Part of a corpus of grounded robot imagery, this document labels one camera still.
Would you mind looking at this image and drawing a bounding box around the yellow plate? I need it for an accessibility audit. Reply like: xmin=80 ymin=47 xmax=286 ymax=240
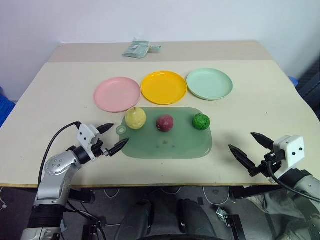
xmin=140 ymin=70 xmax=189 ymax=106

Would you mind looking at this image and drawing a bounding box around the translucent green cutting mat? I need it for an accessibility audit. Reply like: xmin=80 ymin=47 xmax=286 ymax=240
xmin=115 ymin=106 xmax=214 ymax=160

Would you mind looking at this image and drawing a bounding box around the pink plate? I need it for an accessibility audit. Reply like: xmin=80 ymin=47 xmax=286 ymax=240
xmin=93 ymin=76 xmax=142 ymax=114

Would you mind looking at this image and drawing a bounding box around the green round vegetable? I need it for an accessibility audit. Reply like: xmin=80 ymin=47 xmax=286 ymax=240
xmin=191 ymin=113 xmax=211 ymax=132

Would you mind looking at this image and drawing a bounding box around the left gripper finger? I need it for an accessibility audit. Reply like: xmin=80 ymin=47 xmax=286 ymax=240
xmin=107 ymin=138 xmax=130 ymax=157
xmin=96 ymin=122 xmax=116 ymax=135

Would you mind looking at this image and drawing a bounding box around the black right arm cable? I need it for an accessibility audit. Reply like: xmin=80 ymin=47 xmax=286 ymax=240
xmin=266 ymin=159 xmax=320 ymax=204

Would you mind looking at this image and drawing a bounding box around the black ribbed object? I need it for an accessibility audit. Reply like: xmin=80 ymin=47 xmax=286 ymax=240
xmin=297 ymin=63 xmax=320 ymax=114

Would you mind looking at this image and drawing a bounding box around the blue plastic crate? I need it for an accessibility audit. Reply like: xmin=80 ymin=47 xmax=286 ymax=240
xmin=0 ymin=86 xmax=16 ymax=129

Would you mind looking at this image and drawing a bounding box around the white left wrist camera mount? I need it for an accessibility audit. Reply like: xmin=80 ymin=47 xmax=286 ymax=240
xmin=76 ymin=123 xmax=101 ymax=161

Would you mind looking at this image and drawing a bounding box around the mint green plate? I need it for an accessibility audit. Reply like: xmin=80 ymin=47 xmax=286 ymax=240
xmin=185 ymin=68 xmax=234 ymax=102

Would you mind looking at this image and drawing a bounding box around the grey crumpled cloth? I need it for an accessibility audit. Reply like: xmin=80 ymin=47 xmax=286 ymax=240
xmin=246 ymin=191 xmax=320 ymax=240

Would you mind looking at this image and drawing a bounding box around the pale green folded cloth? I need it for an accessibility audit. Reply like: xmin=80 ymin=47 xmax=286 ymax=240
xmin=121 ymin=39 xmax=151 ymax=60

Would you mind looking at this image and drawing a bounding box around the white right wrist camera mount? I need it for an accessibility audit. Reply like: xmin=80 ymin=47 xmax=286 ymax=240
xmin=273 ymin=135 xmax=306 ymax=168

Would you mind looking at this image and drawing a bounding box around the white floor cable loop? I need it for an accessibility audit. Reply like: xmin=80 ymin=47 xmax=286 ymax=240
xmin=202 ymin=186 xmax=231 ymax=206

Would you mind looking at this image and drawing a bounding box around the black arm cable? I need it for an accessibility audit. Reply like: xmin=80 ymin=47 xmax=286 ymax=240
xmin=266 ymin=159 xmax=320 ymax=204
xmin=38 ymin=121 xmax=81 ymax=187

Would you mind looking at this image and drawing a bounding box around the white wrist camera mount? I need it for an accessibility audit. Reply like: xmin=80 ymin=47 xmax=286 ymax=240
xmin=76 ymin=123 xmax=101 ymax=161
xmin=273 ymin=135 xmax=306 ymax=168

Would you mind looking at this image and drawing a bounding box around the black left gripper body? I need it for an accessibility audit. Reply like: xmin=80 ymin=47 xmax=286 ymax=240
xmin=90 ymin=138 xmax=111 ymax=158

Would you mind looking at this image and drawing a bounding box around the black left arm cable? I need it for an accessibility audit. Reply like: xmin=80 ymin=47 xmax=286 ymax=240
xmin=38 ymin=121 xmax=81 ymax=187

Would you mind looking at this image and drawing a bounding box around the yellow pear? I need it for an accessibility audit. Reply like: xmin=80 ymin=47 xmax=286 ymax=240
xmin=124 ymin=106 xmax=148 ymax=131

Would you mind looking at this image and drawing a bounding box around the dark red round fruit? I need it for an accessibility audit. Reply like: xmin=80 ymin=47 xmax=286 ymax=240
xmin=156 ymin=114 xmax=175 ymax=133

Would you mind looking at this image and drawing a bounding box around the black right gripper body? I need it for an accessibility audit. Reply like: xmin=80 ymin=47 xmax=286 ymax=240
xmin=248 ymin=151 xmax=285 ymax=178

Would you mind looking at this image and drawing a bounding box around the black metal bracket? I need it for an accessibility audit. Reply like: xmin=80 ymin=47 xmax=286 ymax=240
xmin=216 ymin=206 xmax=247 ymax=240

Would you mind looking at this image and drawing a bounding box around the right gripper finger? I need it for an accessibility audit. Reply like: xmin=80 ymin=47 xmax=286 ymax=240
xmin=250 ymin=131 xmax=275 ymax=151
xmin=228 ymin=143 xmax=257 ymax=174

